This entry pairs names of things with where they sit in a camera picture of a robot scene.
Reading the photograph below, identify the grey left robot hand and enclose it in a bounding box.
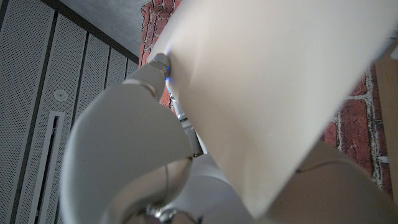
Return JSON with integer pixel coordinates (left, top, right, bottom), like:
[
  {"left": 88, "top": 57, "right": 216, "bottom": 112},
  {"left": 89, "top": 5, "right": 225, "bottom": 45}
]
[{"left": 58, "top": 52, "right": 271, "bottom": 224}]

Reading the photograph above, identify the thin beige paper folder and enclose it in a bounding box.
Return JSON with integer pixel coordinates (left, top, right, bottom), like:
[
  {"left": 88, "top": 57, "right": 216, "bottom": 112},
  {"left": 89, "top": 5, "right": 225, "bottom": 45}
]
[{"left": 146, "top": 0, "right": 398, "bottom": 219}]

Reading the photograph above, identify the round white ceiling sensor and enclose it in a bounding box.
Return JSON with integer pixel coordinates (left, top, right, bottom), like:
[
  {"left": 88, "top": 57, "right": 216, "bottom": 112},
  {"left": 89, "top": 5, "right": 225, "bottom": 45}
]
[{"left": 53, "top": 89, "right": 68, "bottom": 102}]

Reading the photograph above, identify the white ceiling vent slot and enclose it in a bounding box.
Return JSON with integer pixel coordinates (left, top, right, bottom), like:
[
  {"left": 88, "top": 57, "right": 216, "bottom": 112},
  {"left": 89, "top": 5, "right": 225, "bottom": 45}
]
[{"left": 29, "top": 111, "right": 66, "bottom": 224}]

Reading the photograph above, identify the red brick print backdrop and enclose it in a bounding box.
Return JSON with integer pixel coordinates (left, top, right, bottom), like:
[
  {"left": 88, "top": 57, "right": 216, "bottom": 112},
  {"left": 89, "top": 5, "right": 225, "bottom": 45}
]
[{"left": 138, "top": 0, "right": 393, "bottom": 197}]

